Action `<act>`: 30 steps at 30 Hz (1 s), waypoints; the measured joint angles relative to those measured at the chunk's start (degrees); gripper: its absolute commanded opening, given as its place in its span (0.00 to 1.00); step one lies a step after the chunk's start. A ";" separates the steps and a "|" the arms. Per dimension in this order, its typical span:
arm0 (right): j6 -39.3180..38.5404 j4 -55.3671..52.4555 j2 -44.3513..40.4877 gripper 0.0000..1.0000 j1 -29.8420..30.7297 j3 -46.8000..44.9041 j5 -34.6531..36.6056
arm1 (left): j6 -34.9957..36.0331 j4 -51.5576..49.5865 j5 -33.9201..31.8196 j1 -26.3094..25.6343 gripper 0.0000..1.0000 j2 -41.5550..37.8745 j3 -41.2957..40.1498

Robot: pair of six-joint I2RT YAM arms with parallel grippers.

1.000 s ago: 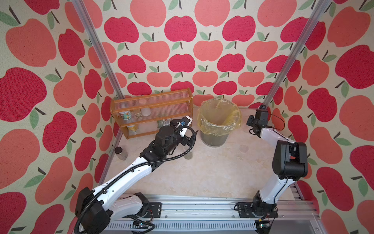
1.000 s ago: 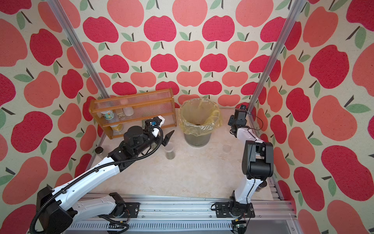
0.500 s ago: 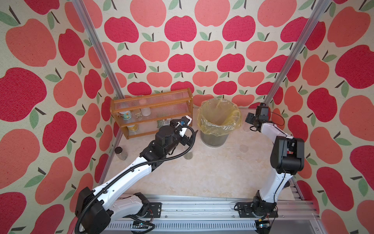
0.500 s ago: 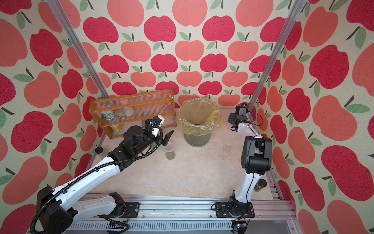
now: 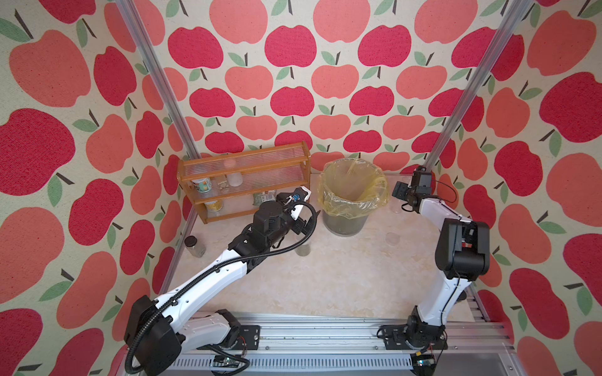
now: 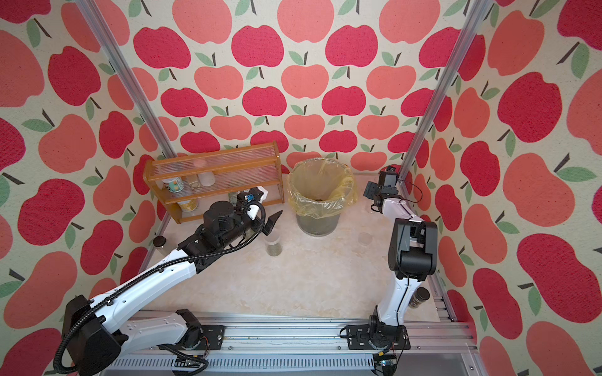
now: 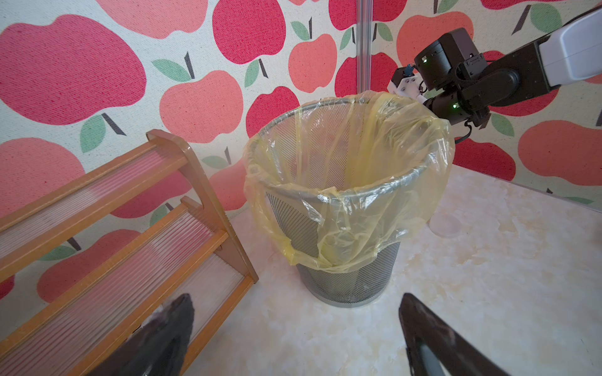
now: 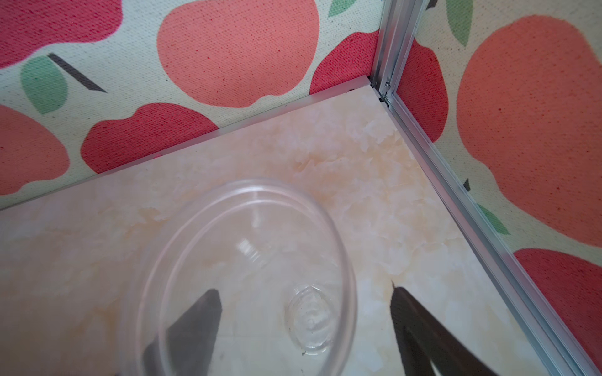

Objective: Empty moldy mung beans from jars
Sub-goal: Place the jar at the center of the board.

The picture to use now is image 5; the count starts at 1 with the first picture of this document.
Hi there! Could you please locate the aluminium frame post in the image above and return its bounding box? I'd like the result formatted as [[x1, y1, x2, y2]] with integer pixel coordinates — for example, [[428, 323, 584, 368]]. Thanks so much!
[[420, 0, 535, 172], [116, 0, 201, 159]]

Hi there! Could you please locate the right aluminium frame post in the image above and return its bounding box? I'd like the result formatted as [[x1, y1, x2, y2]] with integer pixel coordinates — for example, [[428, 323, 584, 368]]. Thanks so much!
[[420, 0, 535, 172]]

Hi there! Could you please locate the metal mesh trash bin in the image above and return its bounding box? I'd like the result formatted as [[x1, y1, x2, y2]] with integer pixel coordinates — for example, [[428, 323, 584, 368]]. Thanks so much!
[[322, 205, 369, 237]]

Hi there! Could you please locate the yellow plastic bin liner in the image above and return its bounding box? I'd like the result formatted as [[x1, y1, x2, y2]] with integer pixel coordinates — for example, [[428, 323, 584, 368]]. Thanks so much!
[[317, 158, 390, 219]]

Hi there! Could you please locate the clear jar with mung beans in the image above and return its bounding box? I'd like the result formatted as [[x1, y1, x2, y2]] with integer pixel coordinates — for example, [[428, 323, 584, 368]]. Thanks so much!
[[295, 240, 311, 257]]

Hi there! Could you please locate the wooden spice rack shelf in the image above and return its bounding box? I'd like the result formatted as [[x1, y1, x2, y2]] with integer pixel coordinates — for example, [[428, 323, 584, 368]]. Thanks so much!
[[177, 142, 310, 224]]

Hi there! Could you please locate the left aluminium frame post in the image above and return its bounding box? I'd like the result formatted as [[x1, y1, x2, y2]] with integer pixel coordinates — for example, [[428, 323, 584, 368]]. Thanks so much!
[[116, 0, 201, 159]]

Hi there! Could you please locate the small glass jar on shelf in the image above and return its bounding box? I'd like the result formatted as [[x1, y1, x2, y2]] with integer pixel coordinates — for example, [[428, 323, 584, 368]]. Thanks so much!
[[216, 176, 230, 192]]

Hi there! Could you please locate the green label cup on shelf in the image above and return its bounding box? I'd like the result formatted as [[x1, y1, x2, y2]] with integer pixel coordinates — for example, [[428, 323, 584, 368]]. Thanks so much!
[[191, 178, 213, 194]]

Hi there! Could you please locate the clear plastic jar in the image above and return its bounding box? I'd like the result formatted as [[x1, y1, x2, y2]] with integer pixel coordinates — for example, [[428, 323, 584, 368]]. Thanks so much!
[[385, 232, 401, 247]]

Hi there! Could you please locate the white bottle on shelf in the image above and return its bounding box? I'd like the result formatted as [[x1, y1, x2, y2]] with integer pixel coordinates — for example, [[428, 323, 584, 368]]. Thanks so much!
[[226, 172, 244, 187]]

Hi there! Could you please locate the yellow container lower shelf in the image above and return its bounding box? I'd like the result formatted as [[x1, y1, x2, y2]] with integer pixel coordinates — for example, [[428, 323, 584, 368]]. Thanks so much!
[[204, 200, 224, 213]]

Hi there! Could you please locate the packet on lower shelf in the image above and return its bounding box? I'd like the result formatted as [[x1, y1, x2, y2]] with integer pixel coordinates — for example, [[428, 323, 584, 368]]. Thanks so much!
[[252, 190, 276, 206]]

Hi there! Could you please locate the black corrugated cable conduit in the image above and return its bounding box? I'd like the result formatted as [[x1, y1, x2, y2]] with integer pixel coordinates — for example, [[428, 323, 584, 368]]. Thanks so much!
[[123, 201, 320, 375]]

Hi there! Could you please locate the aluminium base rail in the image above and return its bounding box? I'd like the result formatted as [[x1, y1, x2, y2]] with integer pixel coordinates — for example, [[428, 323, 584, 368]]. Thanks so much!
[[114, 312, 528, 376]]

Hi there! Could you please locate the small black lid spice jar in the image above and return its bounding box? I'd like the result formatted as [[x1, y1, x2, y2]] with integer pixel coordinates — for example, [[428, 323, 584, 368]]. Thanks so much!
[[184, 235, 206, 258]]

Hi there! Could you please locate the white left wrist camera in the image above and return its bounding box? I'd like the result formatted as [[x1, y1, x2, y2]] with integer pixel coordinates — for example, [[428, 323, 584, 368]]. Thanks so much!
[[283, 186, 311, 220]]

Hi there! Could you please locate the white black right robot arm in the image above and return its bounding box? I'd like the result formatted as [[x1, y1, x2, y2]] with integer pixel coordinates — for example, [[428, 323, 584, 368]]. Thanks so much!
[[391, 169, 491, 351]]

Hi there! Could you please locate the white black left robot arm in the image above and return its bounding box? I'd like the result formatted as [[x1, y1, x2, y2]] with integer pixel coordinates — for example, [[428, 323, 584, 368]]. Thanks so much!
[[124, 187, 319, 375]]

